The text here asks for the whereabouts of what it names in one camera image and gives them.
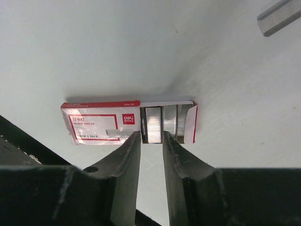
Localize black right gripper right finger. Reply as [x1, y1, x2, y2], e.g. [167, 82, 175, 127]
[162, 131, 215, 226]

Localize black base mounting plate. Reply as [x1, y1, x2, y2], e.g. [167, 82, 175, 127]
[0, 116, 71, 165]

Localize red white staple box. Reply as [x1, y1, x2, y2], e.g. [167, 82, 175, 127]
[61, 100, 198, 145]

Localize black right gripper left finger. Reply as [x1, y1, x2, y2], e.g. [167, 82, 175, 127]
[83, 131, 141, 226]

